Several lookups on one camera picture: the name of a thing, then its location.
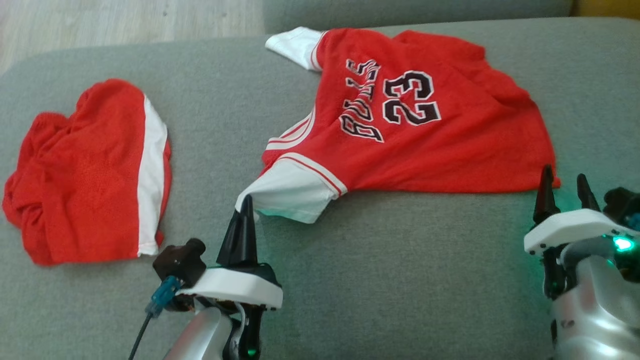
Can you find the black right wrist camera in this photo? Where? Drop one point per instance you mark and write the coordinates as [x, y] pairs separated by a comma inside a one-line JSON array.
[[622, 202]]

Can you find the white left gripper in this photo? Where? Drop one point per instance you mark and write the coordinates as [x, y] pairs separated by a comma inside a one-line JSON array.
[[235, 287]]

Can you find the red number 23 basketball jersey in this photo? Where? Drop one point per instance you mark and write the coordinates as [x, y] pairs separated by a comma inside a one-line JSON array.
[[425, 145]]

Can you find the yellow sofa back cushion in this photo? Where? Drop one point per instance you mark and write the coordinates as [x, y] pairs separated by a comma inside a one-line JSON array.
[[607, 7]]

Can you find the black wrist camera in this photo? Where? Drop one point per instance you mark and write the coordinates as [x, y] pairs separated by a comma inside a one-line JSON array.
[[622, 202], [180, 262]]

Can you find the grey sofa chaise cushion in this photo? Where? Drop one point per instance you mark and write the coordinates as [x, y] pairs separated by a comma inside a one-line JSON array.
[[400, 12]]

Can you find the red shorts with white stripe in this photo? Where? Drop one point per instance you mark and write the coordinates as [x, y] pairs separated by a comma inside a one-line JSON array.
[[85, 180]]

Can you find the large grey sofa seat cushion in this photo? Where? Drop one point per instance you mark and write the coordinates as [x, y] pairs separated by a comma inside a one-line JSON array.
[[400, 275]]

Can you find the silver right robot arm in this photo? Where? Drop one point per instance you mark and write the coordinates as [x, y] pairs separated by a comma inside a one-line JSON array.
[[595, 315]]

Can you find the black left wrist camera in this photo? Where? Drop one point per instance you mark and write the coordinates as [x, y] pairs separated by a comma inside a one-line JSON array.
[[180, 262]]

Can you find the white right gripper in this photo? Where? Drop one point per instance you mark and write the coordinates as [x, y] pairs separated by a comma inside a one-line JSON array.
[[570, 227]]

